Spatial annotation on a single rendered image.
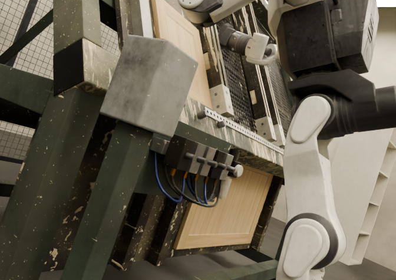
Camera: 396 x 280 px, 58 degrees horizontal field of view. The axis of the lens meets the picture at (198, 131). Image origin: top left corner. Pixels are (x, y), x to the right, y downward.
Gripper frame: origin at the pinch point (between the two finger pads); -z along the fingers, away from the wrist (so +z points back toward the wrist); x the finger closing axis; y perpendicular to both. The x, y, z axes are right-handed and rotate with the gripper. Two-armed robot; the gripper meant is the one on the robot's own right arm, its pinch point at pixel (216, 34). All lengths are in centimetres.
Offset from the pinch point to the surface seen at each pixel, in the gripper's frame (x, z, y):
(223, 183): -53, 45, 11
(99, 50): -32, 31, 74
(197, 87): -26.4, 20.3, 20.0
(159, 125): -39, 57, 72
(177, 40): -14.8, 9.2, 29.9
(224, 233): -92, 22, -67
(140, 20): -17, 15, 54
